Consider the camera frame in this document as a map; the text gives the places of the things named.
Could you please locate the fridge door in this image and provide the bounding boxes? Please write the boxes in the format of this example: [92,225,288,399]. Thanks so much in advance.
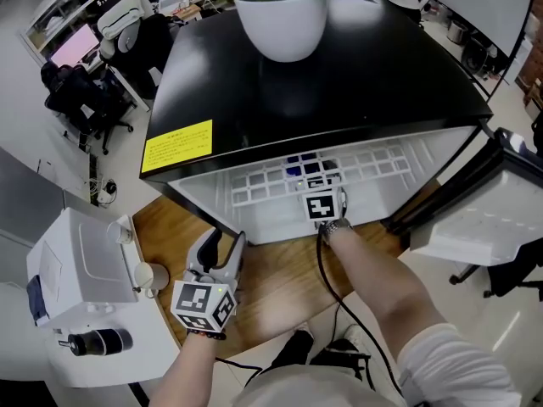
[388,127,543,267]

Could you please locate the whiteboard on black stand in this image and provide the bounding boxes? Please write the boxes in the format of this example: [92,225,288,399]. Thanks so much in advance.
[423,0,539,101]

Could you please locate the person's left forearm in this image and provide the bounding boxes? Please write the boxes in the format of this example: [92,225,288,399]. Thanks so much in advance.
[148,332,226,407]

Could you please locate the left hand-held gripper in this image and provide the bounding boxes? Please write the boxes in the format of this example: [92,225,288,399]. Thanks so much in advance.
[170,226,248,335]

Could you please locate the beige round-lidded cup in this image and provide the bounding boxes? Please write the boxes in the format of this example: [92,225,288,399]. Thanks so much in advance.
[133,261,171,291]

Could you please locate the white box appliance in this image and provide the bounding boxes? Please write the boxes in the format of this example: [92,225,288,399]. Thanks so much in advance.
[25,206,141,329]

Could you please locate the black office chair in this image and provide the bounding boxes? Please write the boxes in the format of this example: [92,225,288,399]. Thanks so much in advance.
[40,61,136,157]

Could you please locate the white plant pot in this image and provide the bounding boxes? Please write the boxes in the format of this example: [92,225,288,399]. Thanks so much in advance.
[232,0,328,64]

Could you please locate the silver wristwatch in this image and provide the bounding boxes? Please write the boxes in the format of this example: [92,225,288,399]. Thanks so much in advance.
[321,217,354,237]

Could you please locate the person's black right shoe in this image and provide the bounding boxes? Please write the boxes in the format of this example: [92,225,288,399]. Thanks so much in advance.
[310,323,373,382]

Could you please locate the floor power strip with cables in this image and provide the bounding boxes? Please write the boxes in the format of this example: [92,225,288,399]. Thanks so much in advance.
[87,150,118,207]

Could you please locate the white wire fridge shelf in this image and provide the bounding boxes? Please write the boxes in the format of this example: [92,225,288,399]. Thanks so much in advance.
[228,144,416,208]

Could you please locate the metal waste bin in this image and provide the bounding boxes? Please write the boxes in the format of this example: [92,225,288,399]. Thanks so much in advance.
[445,19,469,45]

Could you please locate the white office chair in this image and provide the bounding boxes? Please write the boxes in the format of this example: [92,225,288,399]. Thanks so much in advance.
[96,0,145,61]

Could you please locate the black beaded bracelet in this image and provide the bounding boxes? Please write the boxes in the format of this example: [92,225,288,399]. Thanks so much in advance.
[185,328,227,342]

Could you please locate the blue cloth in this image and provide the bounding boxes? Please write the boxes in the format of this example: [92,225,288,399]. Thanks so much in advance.
[286,153,324,178]

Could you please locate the black drinking bottle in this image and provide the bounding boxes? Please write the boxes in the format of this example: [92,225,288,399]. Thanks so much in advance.
[66,327,134,358]

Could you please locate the black wheeled chair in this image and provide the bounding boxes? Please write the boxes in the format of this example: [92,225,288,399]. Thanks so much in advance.
[448,243,543,303]

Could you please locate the person's black shoe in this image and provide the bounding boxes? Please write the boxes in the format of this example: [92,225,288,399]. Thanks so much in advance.
[310,323,373,382]
[270,328,316,369]

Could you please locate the person's white shirt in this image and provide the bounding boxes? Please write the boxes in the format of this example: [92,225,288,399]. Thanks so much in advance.
[232,322,523,407]

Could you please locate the pink-lit computer monitor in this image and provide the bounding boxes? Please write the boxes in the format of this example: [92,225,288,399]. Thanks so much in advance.
[48,23,102,70]

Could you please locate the white side desk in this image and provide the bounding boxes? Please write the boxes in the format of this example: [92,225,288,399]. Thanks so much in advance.
[42,214,183,389]

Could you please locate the white paper cup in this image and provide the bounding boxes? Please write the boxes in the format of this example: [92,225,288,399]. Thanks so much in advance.
[106,220,135,245]

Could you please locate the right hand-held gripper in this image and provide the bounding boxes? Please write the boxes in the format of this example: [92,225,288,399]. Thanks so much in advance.
[292,171,352,231]

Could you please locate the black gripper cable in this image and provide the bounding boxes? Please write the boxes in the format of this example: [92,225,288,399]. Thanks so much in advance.
[215,355,265,387]
[315,226,404,398]

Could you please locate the person's black left shoe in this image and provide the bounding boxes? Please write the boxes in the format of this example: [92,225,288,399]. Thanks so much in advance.
[270,328,316,369]

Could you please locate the black mini fridge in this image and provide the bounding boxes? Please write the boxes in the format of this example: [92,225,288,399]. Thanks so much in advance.
[138,0,495,248]

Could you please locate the person's right forearm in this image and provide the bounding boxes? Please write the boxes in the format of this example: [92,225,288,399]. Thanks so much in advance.
[321,223,447,348]

